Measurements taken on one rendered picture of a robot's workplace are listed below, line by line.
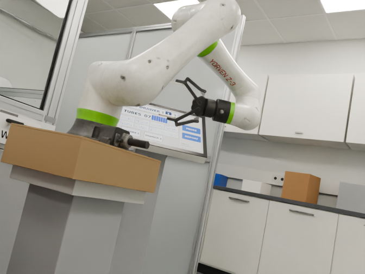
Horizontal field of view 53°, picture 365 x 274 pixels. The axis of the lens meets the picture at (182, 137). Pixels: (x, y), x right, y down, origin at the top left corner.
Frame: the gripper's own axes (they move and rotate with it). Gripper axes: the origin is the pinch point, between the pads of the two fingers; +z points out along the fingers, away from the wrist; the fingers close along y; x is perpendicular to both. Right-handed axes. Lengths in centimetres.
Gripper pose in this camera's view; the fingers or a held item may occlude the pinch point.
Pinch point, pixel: (164, 98)
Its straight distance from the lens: 148.3
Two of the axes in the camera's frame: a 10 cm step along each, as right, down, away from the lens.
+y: -2.3, 9.6, 1.4
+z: -9.7, -2.2, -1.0
